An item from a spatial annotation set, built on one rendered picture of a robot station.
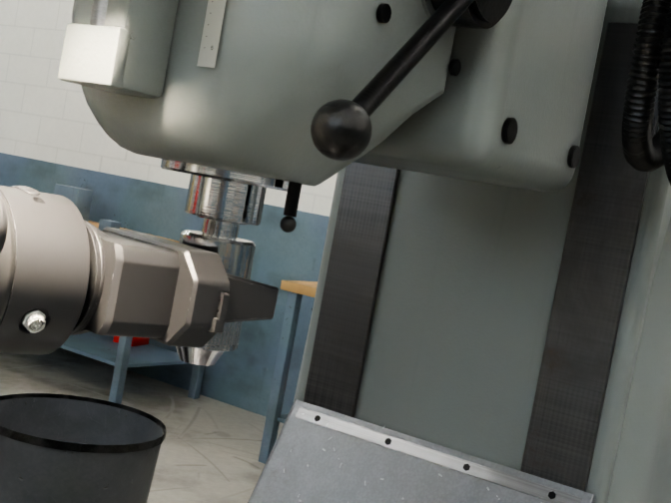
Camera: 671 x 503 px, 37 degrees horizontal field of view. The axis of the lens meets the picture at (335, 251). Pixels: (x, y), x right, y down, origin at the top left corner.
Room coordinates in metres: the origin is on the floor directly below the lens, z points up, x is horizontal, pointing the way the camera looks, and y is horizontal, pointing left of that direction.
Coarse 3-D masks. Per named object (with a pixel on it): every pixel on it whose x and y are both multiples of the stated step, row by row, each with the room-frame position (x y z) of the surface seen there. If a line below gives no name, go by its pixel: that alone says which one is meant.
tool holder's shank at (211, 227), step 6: (198, 216) 0.61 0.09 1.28; (204, 222) 0.61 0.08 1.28; (210, 222) 0.61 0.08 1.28; (216, 222) 0.61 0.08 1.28; (222, 222) 0.61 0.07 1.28; (228, 222) 0.60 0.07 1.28; (204, 228) 0.61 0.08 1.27; (210, 228) 0.61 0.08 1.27; (216, 228) 0.61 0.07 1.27; (222, 228) 0.61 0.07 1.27; (228, 228) 0.61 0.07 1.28; (234, 228) 0.61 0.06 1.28; (204, 234) 0.61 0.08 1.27; (210, 234) 0.61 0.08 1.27; (216, 234) 0.61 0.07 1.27; (222, 234) 0.61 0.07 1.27; (228, 234) 0.61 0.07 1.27; (234, 234) 0.61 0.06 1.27
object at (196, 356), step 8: (184, 352) 0.61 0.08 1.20; (192, 352) 0.60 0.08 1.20; (200, 352) 0.60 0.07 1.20; (208, 352) 0.61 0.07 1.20; (216, 352) 0.61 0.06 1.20; (184, 360) 0.61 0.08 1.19; (192, 360) 0.61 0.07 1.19; (200, 360) 0.61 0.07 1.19; (208, 360) 0.61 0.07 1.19; (216, 360) 0.62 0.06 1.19
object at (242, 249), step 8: (184, 232) 0.61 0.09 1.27; (192, 232) 0.61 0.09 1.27; (200, 232) 0.63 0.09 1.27; (184, 240) 0.60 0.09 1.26; (192, 240) 0.60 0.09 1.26; (200, 240) 0.60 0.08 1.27; (208, 240) 0.60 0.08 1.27; (216, 240) 0.60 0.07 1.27; (224, 240) 0.60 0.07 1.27; (232, 240) 0.60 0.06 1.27; (240, 240) 0.62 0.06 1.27; (200, 248) 0.60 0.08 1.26; (208, 248) 0.60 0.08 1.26; (216, 248) 0.60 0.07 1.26; (224, 248) 0.60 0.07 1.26; (232, 248) 0.60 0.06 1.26; (240, 248) 0.60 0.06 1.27; (248, 248) 0.61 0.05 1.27; (232, 256) 0.60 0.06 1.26; (240, 256) 0.60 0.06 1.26; (248, 256) 0.61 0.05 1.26
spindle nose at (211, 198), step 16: (192, 176) 0.61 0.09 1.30; (192, 192) 0.60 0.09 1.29; (208, 192) 0.60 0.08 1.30; (224, 192) 0.60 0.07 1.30; (240, 192) 0.60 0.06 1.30; (256, 192) 0.60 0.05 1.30; (192, 208) 0.60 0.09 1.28; (208, 208) 0.60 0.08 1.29; (224, 208) 0.60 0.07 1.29; (240, 208) 0.60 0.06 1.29; (256, 208) 0.61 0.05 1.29; (256, 224) 0.61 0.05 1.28
